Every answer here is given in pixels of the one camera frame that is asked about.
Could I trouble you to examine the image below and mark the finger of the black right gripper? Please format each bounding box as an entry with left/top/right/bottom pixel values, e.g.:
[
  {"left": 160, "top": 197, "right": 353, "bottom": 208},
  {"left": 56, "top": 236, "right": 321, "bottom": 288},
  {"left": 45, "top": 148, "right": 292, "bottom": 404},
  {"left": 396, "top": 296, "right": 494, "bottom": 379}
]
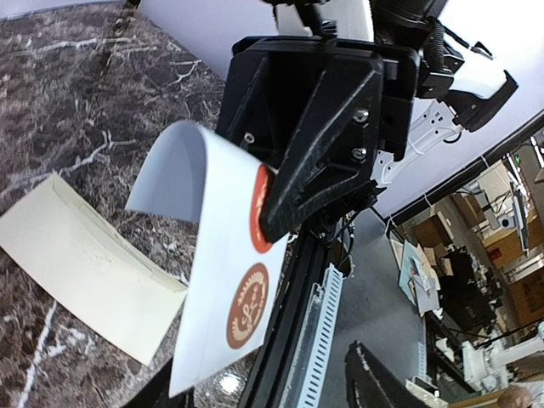
[{"left": 227, "top": 53, "right": 306, "bottom": 168}]

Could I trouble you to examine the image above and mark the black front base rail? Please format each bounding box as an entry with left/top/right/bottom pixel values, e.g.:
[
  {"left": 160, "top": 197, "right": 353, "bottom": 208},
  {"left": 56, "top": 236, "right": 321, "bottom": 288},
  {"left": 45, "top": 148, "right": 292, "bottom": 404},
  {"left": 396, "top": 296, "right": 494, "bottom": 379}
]
[{"left": 238, "top": 212, "right": 358, "bottom": 407}]

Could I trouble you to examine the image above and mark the cream paper envelope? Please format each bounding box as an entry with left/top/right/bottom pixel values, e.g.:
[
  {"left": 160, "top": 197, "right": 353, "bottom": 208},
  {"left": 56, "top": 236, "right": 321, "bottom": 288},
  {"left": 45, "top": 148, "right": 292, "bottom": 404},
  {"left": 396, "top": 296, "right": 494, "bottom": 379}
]
[{"left": 1, "top": 173, "right": 187, "bottom": 366}]

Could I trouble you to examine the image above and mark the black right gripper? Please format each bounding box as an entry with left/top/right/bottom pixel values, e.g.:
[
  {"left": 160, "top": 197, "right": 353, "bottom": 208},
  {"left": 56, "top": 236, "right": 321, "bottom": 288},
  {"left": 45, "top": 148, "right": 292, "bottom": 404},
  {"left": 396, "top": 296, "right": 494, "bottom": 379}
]
[{"left": 216, "top": 36, "right": 420, "bottom": 242}]

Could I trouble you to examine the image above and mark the white slotted cable duct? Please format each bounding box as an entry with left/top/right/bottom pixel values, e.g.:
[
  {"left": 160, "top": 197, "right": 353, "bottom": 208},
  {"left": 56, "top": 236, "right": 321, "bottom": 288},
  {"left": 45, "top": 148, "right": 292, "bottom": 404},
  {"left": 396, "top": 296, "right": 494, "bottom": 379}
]
[{"left": 297, "top": 263, "right": 343, "bottom": 407}]

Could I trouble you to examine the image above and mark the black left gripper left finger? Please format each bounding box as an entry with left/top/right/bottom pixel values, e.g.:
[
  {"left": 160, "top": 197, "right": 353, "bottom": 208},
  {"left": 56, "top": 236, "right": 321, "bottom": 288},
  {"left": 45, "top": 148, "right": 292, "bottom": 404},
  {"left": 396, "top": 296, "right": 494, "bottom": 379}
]
[{"left": 139, "top": 360, "right": 191, "bottom": 408}]

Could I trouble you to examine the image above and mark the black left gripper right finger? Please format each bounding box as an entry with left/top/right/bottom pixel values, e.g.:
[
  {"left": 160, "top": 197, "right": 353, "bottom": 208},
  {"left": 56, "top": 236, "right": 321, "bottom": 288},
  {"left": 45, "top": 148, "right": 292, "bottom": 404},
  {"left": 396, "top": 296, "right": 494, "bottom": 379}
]
[{"left": 344, "top": 341, "right": 445, "bottom": 408}]

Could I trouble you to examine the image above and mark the white sticker sheet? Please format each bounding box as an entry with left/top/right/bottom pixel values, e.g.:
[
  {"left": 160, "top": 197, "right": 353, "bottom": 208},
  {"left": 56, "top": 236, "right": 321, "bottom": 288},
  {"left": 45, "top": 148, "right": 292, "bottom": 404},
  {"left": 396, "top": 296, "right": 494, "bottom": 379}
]
[{"left": 126, "top": 121, "right": 287, "bottom": 396}]

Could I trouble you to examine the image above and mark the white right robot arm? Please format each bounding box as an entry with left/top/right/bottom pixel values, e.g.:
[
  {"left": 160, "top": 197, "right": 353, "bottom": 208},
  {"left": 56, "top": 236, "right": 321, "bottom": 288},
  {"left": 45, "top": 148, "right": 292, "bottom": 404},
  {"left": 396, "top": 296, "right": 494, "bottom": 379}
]
[{"left": 216, "top": 1, "right": 518, "bottom": 251}]

